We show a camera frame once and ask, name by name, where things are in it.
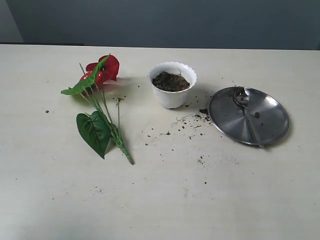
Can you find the white plastic flower pot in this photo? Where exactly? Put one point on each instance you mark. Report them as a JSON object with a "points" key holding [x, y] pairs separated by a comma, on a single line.
{"points": [[172, 99]]}

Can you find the red artificial flower with leaves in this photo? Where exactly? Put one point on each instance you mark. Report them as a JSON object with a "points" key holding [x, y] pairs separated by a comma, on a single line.
{"points": [[97, 129]]}

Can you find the steel spoon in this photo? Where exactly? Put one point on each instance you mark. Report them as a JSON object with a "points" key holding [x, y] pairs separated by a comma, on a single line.
{"points": [[242, 100]]}

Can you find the dark brown potting soil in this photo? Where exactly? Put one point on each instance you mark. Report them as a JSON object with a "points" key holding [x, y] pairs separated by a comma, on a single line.
{"points": [[170, 82]]}

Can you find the loose green stem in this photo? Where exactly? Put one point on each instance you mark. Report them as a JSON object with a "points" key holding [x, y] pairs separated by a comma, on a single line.
{"points": [[118, 101]]}

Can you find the round steel plate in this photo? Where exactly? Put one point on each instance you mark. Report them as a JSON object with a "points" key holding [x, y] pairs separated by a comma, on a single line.
{"points": [[268, 116]]}

